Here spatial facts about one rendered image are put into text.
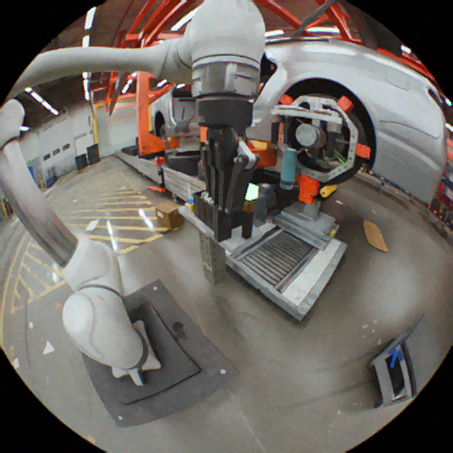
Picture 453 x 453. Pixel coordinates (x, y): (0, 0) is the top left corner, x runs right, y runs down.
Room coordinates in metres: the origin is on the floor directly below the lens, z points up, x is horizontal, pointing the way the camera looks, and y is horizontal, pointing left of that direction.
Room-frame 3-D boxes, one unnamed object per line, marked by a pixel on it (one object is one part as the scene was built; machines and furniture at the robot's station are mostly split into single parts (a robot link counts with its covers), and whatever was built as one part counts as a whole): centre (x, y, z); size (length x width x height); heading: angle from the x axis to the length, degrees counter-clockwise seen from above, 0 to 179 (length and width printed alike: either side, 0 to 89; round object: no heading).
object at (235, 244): (0.67, 0.05, 0.44); 0.43 x 0.17 x 0.03; 41
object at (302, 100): (1.00, -0.56, 0.85); 0.54 x 0.07 x 0.54; 41
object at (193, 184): (2.12, 0.85, 0.28); 2.47 x 0.09 x 0.22; 41
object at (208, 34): (0.25, 0.01, 1.03); 0.13 x 0.11 x 0.16; 29
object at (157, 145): (2.82, 1.06, 0.69); 0.52 x 0.17 x 0.35; 131
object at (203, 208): (0.65, 0.04, 0.51); 0.20 x 0.14 x 0.13; 37
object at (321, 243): (1.11, -0.69, 0.13); 0.50 x 0.36 x 0.10; 41
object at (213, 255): (0.69, 0.07, 0.21); 0.10 x 0.10 x 0.42; 41
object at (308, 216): (1.11, -0.69, 0.32); 0.40 x 0.30 x 0.28; 41
